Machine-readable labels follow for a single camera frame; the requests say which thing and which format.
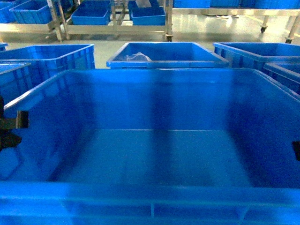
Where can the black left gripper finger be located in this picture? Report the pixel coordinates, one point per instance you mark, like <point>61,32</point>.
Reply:
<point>296,149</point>
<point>21,121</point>

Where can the large blue plastic crate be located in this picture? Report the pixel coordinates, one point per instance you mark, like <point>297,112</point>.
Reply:
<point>153,147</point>

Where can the blue crate near left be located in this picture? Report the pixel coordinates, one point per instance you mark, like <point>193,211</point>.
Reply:
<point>15,80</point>

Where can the blue crate left ahead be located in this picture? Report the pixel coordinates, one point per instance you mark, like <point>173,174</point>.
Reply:
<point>48,60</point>

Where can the blue crate ahead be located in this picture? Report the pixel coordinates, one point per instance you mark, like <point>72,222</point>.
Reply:
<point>255,55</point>
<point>48,60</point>
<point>168,55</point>

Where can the blue crate near right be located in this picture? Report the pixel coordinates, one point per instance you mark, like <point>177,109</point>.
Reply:
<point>288,74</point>

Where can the steel rack far centre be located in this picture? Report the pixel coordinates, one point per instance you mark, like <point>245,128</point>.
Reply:
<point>64,25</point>

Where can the blue crate right ahead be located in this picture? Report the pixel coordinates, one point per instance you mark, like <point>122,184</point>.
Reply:
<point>255,55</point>

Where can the blue crate far left rack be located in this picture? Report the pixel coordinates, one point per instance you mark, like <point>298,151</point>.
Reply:
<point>25,11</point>

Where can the blue crate rack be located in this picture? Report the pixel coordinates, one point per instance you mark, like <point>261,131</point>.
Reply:
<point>146,16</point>
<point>92,12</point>
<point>25,11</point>

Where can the blue crate lower rack left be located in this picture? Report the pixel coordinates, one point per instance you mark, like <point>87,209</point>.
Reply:
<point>92,12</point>

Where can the clear plastic bag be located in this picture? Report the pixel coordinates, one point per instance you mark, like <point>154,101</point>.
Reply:
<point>134,57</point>

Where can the blue crates on far cart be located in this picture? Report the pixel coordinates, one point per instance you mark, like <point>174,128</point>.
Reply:
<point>258,4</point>

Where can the blue crate centre ahead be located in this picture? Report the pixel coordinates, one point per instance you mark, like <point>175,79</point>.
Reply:
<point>168,55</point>

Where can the blue crate lower rack right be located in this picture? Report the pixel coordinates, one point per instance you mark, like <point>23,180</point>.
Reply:
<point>146,16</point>

